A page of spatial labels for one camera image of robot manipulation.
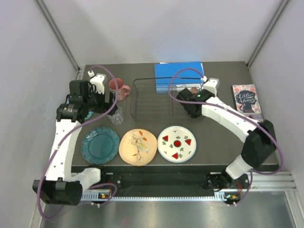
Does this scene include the red patterned small bowl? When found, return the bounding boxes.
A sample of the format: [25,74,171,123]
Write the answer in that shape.
[190,87,199,94]

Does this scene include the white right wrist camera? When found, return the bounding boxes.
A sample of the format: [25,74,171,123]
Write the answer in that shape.
[202,78,220,96]

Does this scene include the white slotted cable duct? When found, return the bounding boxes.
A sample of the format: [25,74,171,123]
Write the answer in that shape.
[79,190,240,202]

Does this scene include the white watermelon plate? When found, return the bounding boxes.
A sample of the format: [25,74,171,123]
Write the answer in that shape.
[157,126,197,163]

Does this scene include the clear plastic cup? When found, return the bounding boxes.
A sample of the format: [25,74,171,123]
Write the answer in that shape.
[107,106,124,125]

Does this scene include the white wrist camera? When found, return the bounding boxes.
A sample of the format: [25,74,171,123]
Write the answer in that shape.
[202,78,220,96]
[87,70,106,95]

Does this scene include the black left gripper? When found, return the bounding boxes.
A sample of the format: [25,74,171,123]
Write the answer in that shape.
[84,86,117,115]

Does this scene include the teal cat ear headphones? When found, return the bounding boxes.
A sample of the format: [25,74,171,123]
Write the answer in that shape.
[85,111,93,121]

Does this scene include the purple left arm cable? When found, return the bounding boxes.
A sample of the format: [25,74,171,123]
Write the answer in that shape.
[37,65,119,219]

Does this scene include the Little Women book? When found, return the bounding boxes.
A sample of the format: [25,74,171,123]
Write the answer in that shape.
[232,84,262,115]

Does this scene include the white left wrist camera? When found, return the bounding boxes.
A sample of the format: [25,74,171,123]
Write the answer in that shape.
[87,70,106,95]

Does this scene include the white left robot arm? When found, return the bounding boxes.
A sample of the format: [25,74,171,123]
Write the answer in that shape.
[32,75,117,206]

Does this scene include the blue folder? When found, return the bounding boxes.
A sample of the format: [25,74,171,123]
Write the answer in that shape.
[154,61,209,95]

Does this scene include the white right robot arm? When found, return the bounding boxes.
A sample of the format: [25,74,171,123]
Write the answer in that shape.
[170,87,279,188]

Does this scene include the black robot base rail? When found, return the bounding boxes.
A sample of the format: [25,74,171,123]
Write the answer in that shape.
[68,165,252,198]

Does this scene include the teal scalloped plate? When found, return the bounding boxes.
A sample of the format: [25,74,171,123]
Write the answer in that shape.
[81,127,120,164]

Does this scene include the black wire dish rack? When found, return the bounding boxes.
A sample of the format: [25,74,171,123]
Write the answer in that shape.
[131,76,203,120]

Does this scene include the peach bird plate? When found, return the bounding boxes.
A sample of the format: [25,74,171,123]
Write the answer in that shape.
[118,129,157,166]

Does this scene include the pink ghost mug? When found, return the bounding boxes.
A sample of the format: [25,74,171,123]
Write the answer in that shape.
[108,78,131,101]

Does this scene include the red illustrated book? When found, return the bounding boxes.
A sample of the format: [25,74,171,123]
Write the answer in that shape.
[246,114,264,123]

